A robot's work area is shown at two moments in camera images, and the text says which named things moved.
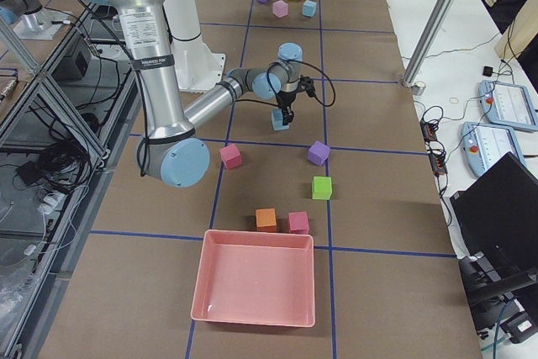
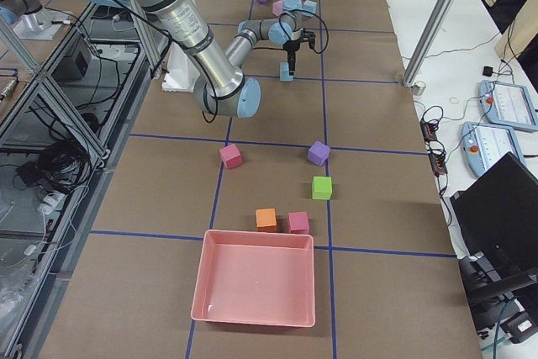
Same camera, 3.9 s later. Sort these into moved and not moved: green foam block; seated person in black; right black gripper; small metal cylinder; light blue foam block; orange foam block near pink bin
Moved: light blue foam block; right black gripper
Not moved: green foam block; orange foam block near pink bin; seated person in black; small metal cylinder
